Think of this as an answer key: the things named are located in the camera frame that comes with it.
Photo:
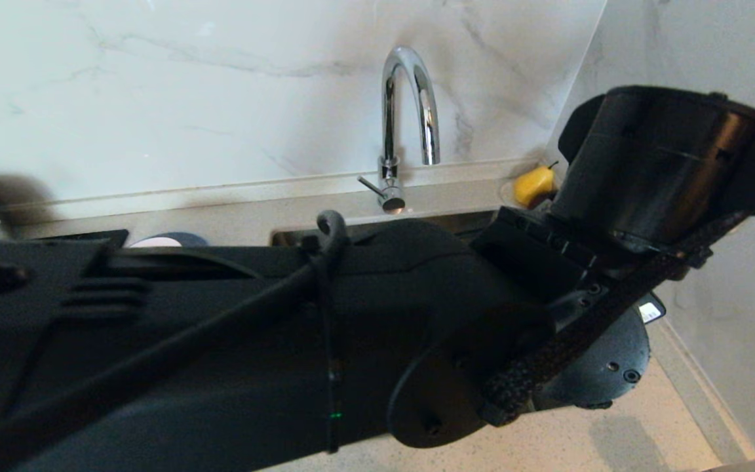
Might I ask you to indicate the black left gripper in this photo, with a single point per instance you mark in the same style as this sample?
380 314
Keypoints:
528 246

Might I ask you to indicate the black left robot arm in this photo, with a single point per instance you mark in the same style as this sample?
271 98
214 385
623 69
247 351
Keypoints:
187 341

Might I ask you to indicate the stainless steel sink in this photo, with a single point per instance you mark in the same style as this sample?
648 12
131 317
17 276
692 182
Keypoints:
286 237

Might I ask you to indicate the yellow pear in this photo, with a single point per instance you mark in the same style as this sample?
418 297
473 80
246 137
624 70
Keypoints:
533 187

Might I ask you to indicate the chrome gooseneck faucet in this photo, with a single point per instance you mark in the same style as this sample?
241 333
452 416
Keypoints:
388 118

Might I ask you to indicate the blue grey plate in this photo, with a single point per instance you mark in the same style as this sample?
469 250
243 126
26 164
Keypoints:
194 240

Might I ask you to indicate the pink bowl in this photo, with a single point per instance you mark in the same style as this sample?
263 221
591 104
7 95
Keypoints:
154 242

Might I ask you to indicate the black induction cooktop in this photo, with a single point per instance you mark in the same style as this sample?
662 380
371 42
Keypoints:
89 237

